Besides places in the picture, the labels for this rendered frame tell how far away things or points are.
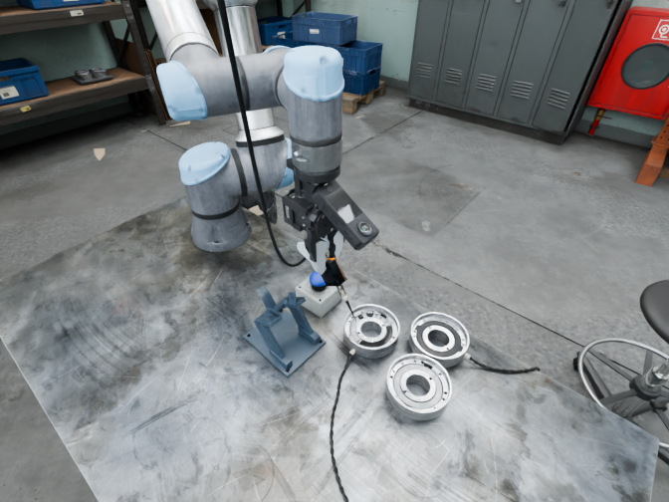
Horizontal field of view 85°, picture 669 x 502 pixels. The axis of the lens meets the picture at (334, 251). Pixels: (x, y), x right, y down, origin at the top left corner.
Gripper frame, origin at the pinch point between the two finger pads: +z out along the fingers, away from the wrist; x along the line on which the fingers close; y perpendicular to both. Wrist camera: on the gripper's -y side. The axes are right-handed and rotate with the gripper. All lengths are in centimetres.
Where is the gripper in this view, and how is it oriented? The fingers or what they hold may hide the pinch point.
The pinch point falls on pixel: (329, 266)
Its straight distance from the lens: 67.4
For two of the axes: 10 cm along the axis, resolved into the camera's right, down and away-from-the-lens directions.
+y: -7.4, -4.4, 5.1
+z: 0.0, 7.6, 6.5
